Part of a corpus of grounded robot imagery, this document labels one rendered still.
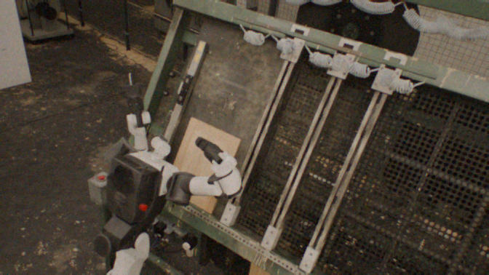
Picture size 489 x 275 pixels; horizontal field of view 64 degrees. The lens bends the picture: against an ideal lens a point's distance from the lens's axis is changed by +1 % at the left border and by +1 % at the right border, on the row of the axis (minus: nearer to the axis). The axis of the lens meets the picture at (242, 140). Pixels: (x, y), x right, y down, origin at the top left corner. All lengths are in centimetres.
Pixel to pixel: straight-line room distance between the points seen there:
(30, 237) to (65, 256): 37
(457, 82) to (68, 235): 298
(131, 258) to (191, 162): 66
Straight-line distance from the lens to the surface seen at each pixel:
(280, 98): 219
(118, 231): 208
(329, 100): 213
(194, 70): 250
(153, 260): 310
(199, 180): 181
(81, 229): 363
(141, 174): 185
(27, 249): 359
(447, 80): 205
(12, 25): 575
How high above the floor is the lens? 258
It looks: 34 degrees down
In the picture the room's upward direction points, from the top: 8 degrees clockwise
